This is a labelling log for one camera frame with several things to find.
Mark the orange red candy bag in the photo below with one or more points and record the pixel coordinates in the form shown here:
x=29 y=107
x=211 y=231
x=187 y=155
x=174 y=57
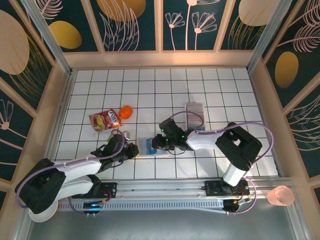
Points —
x=105 y=120

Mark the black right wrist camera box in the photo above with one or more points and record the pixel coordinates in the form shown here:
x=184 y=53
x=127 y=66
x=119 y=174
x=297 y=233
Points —
x=167 y=125

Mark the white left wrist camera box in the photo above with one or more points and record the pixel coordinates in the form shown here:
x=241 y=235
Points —
x=126 y=133

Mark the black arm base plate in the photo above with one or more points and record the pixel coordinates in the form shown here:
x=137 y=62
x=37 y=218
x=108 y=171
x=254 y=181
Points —
x=212 y=188
x=110 y=191

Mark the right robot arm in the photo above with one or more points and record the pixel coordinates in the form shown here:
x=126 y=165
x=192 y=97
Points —
x=202 y=140

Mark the aluminium frame post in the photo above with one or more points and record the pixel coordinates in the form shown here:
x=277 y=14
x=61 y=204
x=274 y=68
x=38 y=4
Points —
x=47 y=37
x=268 y=37

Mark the beige card holder wallet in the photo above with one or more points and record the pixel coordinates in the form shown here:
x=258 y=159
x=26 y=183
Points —
x=140 y=156

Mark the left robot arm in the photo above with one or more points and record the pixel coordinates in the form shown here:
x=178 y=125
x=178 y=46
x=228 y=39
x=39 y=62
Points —
x=80 y=168

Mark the pink plastic cup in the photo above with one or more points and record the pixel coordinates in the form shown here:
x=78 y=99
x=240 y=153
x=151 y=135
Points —
x=280 y=196

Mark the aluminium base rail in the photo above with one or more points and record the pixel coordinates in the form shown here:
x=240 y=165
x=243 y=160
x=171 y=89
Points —
x=160 y=188

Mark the black controller board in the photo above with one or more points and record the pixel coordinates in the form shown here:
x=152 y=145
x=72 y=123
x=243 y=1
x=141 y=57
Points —
x=235 y=205
x=92 y=205

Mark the orange ball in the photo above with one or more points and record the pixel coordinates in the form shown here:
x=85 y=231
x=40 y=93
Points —
x=125 y=112

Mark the green snack packet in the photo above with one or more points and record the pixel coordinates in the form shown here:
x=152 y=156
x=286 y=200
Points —
x=110 y=137

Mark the stack of colourful cards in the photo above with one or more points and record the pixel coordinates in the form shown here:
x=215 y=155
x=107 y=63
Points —
x=195 y=112

